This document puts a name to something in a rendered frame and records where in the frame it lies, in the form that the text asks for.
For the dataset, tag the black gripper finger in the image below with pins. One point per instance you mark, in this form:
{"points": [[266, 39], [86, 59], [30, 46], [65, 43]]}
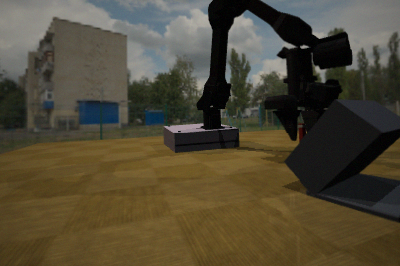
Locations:
{"points": [[289, 120], [310, 117]]}

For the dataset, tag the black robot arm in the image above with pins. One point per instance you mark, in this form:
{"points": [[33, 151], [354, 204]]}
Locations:
{"points": [[329, 52]]}

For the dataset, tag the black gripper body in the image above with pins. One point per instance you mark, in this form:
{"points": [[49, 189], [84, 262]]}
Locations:
{"points": [[290, 101]]}

